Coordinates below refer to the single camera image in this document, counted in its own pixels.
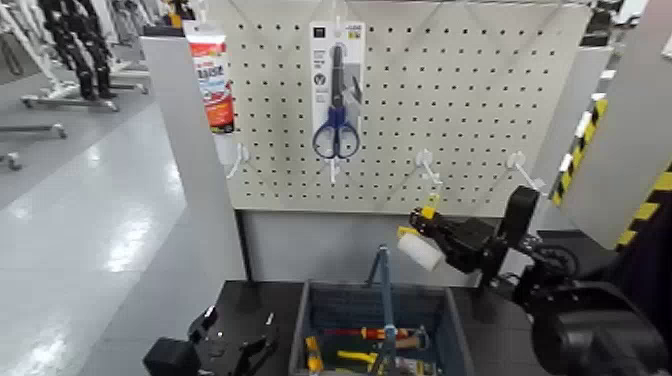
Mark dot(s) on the black bulky dark mass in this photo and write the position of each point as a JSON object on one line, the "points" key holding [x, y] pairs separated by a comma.
{"points": [[651, 262]]}

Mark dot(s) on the yellow black stubby tool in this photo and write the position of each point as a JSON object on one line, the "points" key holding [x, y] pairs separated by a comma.
{"points": [[314, 357]]}

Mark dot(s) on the white pegboard hook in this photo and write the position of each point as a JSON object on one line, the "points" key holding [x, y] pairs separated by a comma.
{"points": [[333, 169], [239, 157], [522, 170], [426, 162]]}

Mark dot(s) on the grey floor bar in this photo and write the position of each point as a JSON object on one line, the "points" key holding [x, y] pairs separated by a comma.
{"points": [[31, 129]]}

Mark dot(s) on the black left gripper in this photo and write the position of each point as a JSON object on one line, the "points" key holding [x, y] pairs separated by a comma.
{"points": [[218, 359]]}

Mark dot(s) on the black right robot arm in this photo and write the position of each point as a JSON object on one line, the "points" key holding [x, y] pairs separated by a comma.
{"points": [[577, 315]]}

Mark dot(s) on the red yellow screwdriver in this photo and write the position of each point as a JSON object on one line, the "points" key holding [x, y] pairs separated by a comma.
{"points": [[362, 333]]}

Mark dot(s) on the grey partition with hazard tape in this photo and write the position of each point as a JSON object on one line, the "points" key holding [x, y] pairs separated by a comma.
{"points": [[619, 131]]}

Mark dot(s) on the grey-blue plastic crate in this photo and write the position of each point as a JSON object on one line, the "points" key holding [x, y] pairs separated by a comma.
{"points": [[299, 325]]}

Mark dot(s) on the grey lower back panel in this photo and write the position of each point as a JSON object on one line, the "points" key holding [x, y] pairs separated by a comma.
{"points": [[325, 246]]}

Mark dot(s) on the white partition panel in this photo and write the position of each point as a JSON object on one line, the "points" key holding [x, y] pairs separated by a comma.
{"points": [[189, 157]]}

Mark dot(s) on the white metal wheeled stand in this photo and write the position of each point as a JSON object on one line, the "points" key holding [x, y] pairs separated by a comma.
{"points": [[47, 94]]}

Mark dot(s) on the dark background machine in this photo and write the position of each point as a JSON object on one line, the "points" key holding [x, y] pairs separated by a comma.
{"points": [[601, 23]]}

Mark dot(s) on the red white adhesive tube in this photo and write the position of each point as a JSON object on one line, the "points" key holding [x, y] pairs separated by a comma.
{"points": [[214, 78]]}

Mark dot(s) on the black background robot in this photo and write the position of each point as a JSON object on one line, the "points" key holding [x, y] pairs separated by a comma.
{"points": [[78, 47]]}

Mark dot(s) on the beige perforated pegboard panel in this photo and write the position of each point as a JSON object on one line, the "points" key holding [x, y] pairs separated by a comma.
{"points": [[451, 105]]}

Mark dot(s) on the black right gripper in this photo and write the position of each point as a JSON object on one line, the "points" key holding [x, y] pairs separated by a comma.
{"points": [[467, 244]]}

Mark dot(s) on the grey caster foot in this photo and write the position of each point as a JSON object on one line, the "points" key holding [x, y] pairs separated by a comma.
{"points": [[11, 160]]}

